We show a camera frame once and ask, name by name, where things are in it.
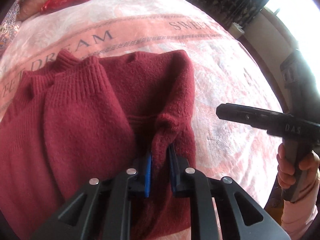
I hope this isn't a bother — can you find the person's right hand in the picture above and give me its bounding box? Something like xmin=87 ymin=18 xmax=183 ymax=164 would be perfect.
xmin=277 ymin=144 xmax=319 ymax=190

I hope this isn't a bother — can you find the dark red knit sweater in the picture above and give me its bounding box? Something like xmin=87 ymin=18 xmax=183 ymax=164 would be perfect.
xmin=1 ymin=50 xmax=196 ymax=239

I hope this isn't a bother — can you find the paisley patterned pillow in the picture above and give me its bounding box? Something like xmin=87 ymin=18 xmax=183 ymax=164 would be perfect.
xmin=0 ymin=0 xmax=21 ymax=56

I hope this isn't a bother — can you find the right forearm pink sleeve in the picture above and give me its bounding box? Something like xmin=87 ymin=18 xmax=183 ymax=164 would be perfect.
xmin=281 ymin=164 xmax=320 ymax=238

